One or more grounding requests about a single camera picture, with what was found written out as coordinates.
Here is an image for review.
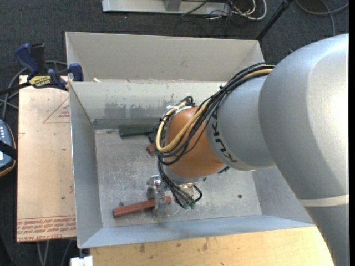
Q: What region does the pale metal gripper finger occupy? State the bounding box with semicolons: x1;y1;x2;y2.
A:
153;189;168;219
146;175;163;201

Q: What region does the grey metal bin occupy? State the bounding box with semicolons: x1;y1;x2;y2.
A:
65;31;316;249

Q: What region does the dark green flat block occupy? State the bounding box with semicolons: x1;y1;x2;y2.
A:
119;124;161;139

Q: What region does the brown cardboard board red print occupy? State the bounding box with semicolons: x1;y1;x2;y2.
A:
16;75;77;243

